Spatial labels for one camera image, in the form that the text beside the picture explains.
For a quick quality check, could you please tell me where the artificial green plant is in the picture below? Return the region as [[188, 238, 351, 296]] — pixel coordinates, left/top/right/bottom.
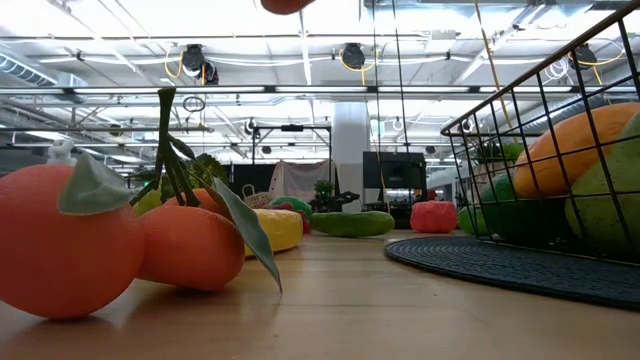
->
[[477, 142, 525, 162]]

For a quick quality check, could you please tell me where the yellow orange mango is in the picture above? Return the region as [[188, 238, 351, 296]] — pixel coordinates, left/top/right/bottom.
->
[[512, 102, 640, 200]]

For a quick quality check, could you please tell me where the white faceted plant pot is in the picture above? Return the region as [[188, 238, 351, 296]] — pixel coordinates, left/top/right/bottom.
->
[[472, 159, 494, 184]]

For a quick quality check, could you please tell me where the black metal frame rig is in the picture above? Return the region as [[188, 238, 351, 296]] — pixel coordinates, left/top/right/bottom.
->
[[251, 123, 334, 199]]

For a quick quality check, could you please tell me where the ribbed ventilation duct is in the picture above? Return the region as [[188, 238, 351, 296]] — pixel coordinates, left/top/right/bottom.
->
[[0, 52, 61, 89]]

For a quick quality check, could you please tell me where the red bell pepper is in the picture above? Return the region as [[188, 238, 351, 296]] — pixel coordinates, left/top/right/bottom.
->
[[259, 0, 317, 15]]

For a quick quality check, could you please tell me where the small green lime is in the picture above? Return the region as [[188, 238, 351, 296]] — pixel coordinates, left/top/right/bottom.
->
[[456, 205, 484, 237]]

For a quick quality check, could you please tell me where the green pear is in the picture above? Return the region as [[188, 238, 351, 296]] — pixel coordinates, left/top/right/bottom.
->
[[564, 112, 640, 256]]

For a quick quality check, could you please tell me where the orange cluster with leafy stem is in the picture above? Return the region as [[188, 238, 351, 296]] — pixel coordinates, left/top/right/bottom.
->
[[0, 87, 284, 321]]

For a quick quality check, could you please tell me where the white building pillar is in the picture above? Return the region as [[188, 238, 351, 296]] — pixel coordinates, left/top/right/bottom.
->
[[332, 102, 371, 194]]

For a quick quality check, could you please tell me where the black ceiling cable reel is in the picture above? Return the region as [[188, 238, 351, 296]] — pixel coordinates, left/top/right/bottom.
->
[[341, 42, 367, 70], [569, 44, 597, 69], [181, 43, 206, 74]]

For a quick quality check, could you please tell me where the dark green round fruit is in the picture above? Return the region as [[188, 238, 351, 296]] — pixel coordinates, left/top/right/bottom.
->
[[479, 172, 566, 244]]

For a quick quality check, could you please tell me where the dark green leafy plant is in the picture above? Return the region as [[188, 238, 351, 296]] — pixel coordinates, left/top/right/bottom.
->
[[188, 152, 232, 191]]

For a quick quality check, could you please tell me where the yellow hanging cable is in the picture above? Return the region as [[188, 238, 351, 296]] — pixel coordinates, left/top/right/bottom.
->
[[473, 0, 516, 132]]

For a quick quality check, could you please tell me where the red grape bunch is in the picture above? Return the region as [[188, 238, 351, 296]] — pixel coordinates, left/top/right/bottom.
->
[[272, 199, 312, 235]]

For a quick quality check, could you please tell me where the black monitor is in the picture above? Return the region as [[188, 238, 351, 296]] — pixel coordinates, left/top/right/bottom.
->
[[362, 151, 429, 190]]

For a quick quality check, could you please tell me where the pale draped cloth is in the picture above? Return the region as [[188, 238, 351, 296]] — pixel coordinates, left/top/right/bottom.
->
[[267, 159, 339, 200]]

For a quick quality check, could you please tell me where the white figurine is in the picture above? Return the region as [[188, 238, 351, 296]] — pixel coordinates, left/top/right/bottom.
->
[[45, 138, 77, 166]]

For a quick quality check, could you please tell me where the woven wicker basket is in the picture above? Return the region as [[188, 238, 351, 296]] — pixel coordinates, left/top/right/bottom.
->
[[242, 183, 274, 210]]

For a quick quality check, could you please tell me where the yellow banana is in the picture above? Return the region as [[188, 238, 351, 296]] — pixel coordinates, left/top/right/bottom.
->
[[243, 208, 304, 259]]

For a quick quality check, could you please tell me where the black wire basket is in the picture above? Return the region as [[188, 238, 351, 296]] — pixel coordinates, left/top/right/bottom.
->
[[439, 2, 640, 266]]

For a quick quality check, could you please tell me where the round dark blue placemat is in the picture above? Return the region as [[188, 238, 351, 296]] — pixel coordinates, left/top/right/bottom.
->
[[384, 235, 640, 311]]

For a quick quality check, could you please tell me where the small yellow-green fruit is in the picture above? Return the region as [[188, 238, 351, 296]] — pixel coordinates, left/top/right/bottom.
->
[[132, 188, 164, 217]]

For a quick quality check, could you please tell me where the green cucumber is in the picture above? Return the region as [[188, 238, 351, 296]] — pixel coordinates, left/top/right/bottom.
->
[[308, 210, 396, 239]]

